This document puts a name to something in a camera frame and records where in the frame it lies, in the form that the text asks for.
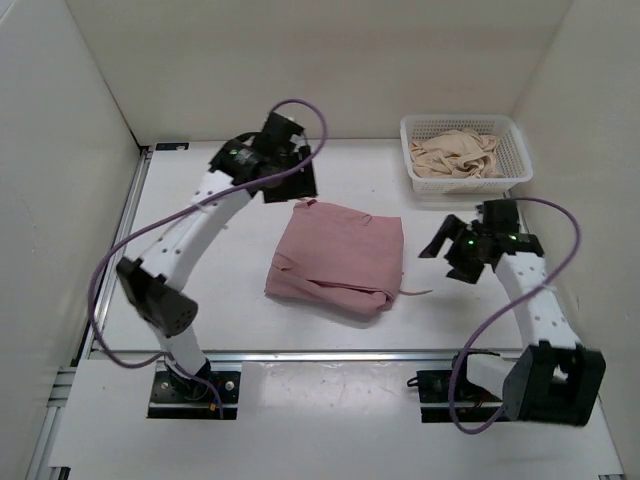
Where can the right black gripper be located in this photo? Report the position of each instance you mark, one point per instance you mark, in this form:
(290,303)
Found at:
(455,230)

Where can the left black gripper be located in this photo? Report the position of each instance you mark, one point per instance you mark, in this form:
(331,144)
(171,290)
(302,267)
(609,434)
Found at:
(305,186)

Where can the pink trousers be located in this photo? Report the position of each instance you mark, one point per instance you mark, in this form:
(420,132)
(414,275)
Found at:
(341,257)

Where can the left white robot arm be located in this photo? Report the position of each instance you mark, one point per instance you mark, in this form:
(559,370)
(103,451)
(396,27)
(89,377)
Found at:
(270,162)

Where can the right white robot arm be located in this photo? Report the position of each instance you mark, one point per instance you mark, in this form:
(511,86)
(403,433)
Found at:
(556,379)

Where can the beige trousers in basket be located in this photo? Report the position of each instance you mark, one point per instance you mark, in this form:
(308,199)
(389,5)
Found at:
(456,154)

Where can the white plastic basket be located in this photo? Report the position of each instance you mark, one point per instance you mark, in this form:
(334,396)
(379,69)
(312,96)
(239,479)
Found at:
(511,154)

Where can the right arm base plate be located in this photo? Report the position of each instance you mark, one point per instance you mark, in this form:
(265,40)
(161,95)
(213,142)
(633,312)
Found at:
(473,404)

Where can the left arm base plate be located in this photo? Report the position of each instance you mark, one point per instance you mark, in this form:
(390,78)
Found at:
(173,397)

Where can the aluminium rail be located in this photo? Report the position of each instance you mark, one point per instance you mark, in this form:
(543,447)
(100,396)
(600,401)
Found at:
(310,355)

